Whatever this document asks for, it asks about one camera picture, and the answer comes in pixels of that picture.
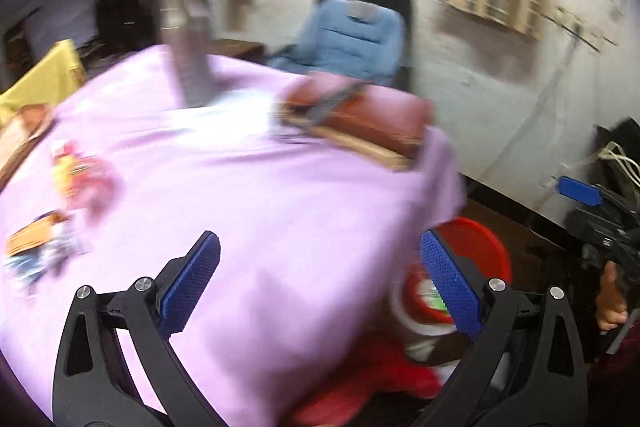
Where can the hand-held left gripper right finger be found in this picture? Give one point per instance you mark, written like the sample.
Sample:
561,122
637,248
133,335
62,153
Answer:
450,287

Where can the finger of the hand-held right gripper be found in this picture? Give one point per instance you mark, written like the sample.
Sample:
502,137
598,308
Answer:
577,189

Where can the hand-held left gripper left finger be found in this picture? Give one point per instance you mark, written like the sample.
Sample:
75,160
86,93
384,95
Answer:
192,282

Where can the green snack packet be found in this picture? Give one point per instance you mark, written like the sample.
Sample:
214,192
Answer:
435,299

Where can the red plastic bucket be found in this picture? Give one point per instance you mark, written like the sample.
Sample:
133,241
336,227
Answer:
475,242

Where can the clear cup with red wrappers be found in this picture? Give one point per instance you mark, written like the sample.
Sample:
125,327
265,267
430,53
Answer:
95,187

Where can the clear bag with orange snack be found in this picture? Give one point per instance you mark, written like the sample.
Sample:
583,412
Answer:
57,259

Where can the small clear plastic cup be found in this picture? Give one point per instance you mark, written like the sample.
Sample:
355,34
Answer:
62,148

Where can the person's right forearm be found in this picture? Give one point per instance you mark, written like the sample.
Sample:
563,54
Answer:
620,372

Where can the person's right hand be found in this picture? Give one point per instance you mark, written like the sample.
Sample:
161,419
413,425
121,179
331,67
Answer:
612,302

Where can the black bag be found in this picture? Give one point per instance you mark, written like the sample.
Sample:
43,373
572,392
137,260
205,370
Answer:
625,132

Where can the red cloth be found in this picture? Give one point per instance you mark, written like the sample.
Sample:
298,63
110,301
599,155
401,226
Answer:
380,377

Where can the thin wooden board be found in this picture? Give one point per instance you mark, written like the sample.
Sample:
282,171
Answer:
370,152

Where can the brown leather wallet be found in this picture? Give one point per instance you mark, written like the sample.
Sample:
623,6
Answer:
380,117

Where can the silver metal bottle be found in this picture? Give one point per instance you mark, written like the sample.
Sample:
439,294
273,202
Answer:
192,57

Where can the brown beige pillow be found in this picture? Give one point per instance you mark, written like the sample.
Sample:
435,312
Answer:
25,127

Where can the yellow cloth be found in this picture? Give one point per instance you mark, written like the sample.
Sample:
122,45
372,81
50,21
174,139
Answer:
45,77

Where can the blue seat cushion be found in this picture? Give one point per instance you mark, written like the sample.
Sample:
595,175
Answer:
345,37

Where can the black backpack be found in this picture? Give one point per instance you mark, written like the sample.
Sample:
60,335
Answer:
117,12

